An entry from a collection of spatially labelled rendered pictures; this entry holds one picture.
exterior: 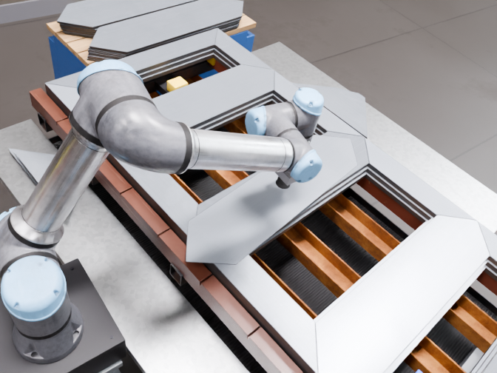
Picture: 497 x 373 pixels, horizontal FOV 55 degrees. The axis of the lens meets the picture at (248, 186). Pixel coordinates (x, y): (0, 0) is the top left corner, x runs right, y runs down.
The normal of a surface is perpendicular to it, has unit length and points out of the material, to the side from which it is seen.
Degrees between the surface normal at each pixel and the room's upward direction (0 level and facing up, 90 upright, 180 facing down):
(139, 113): 19
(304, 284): 0
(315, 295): 0
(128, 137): 57
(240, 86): 0
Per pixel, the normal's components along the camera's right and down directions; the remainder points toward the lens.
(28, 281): 0.21, -0.57
